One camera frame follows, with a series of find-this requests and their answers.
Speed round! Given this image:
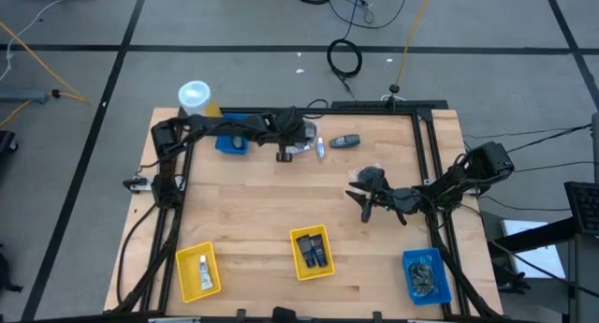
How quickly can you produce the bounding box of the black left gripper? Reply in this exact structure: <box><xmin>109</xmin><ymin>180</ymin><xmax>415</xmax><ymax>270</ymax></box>
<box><xmin>269</xmin><ymin>108</ymin><xmax>315</xmax><ymax>164</ymax></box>

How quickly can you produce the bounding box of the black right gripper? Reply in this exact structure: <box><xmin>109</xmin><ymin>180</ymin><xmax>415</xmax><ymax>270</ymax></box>
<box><xmin>344</xmin><ymin>167</ymin><xmax>425</xmax><ymax>228</ymax></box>

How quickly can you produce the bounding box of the clear bag with black item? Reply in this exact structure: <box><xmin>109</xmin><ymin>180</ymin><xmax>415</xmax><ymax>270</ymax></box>
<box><xmin>406</xmin><ymin>260</ymin><xmax>441</xmax><ymax>297</ymax></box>
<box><xmin>347</xmin><ymin>162</ymin><xmax>387</xmax><ymax>187</ymax></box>
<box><xmin>285</xmin><ymin>118</ymin><xmax>320</xmax><ymax>156</ymax></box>

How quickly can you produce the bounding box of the black face wash tube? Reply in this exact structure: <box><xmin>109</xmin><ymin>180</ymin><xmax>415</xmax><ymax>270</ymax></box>
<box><xmin>295</xmin><ymin>235</ymin><xmax>317</xmax><ymax>270</ymax></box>
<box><xmin>309</xmin><ymin>233</ymin><xmax>329</xmax><ymax>268</ymax></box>

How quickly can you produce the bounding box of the white purple toothpaste tube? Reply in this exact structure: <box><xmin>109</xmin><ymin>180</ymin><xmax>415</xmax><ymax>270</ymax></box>
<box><xmin>198</xmin><ymin>255</ymin><xmax>214</xmax><ymax>291</ymax></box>

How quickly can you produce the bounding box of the yellow plastic basket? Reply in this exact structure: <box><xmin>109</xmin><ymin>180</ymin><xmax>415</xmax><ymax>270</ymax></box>
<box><xmin>175</xmin><ymin>241</ymin><xmax>223</xmax><ymax>304</ymax></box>
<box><xmin>288</xmin><ymin>224</ymin><xmax>337</xmax><ymax>282</ymax></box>

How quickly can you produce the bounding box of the blue plastic basket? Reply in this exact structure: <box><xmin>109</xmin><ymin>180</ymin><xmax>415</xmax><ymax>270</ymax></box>
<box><xmin>214</xmin><ymin>112</ymin><xmax>254</xmax><ymax>155</ymax></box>
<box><xmin>402</xmin><ymin>247</ymin><xmax>453</xmax><ymax>307</ymax></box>

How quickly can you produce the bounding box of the yellow wipes canister white lid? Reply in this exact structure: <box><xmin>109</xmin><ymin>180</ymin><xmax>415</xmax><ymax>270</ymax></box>
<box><xmin>177</xmin><ymin>80</ymin><xmax>224</xmax><ymax>119</ymax></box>

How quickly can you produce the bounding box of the black stand pole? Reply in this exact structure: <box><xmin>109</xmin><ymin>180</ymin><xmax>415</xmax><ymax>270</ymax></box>
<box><xmin>387</xmin><ymin>82</ymin><xmax>402</xmax><ymax>112</ymax></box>

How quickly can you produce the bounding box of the black desk bar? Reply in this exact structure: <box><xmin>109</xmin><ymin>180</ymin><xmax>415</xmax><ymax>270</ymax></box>
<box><xmin>486</xmin><ymin>217</ymin><xmax>579</xmax><ymax>258</ymax></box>

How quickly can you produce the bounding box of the white board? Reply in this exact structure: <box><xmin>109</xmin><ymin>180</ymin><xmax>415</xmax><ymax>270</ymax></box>
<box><xmin>500</xmin><ymin>218</ymin><xmax>567</xmax><ymax>281</ymax></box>

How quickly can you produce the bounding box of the black keyboard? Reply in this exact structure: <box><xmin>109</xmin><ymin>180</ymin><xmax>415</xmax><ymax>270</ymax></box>
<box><xmin>563</xmin><ymin>181</ymin><xmax>599</xmax><ymax>235</ymax></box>

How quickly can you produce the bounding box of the grey floor bar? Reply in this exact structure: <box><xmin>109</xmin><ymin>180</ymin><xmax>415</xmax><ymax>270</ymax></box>
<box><xmin>0</xmin><ymin>90</ymin><xmax>51</xmax><ymax>105</ymax></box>

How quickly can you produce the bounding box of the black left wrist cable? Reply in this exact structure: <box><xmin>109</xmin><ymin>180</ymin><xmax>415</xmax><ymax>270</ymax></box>
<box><xmin>306</xmin><ymin>97</ymin><xmax>330</xmax><ymax>119</ymax></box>

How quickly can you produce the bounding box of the black coiled floor cable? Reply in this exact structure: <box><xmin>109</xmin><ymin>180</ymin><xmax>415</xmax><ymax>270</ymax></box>
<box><xmin>326</xmin><ymin>37</ymin><xmax>364</xmax><ymax>81</ymax></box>

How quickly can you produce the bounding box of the yellow floor cable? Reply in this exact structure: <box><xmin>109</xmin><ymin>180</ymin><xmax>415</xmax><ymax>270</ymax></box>
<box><xmin>394</xmin><ymin>0</ymin><xmax>434</xmax><ymax>88</ymax></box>
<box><xmin>0</xmin><ymin>21</ymin><xmax>91</xmax><ymax>127</ymax></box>

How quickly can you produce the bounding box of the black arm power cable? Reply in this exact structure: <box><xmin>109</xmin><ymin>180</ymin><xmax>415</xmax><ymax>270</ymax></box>
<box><xmin>115</xmin><ymin>203</ymin><xmax>158</xmax><ymax>305</ymax></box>

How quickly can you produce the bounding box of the white floor cable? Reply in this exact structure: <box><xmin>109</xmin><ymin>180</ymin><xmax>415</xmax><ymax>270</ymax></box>
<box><xmin>0</xmin><ymin>0</ymin><xmax>65</xmax><ymax>83</ymax></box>

